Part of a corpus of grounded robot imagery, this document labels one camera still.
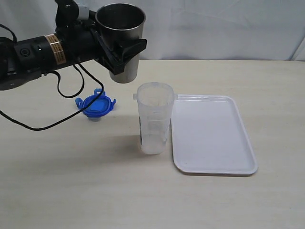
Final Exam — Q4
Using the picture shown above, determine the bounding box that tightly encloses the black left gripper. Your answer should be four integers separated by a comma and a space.
55, 19, 147, 74

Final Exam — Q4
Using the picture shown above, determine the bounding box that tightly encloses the stainless steel cup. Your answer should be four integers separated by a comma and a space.
95, 3, 146, 83

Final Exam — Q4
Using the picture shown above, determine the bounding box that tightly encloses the clear plastic container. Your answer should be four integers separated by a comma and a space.
133, 82, 177, 155

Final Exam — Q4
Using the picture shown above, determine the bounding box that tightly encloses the blue container lid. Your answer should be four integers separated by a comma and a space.
75, 88, 116, 120

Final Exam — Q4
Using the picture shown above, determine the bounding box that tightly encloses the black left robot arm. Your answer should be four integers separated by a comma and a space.
0, 20, 147, 91

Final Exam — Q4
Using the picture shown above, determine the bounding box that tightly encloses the white backdrop curtain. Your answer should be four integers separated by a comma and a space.
0, 0, 305, 61

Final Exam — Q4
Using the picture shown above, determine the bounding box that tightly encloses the white plastic tray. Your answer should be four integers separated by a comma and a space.
171, 94, 258, 177

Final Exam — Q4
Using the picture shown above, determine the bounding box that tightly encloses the black cable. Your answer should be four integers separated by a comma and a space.
0, 23, 105, 131

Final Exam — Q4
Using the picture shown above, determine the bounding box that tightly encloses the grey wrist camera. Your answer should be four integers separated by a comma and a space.
55, 0, 96, 27

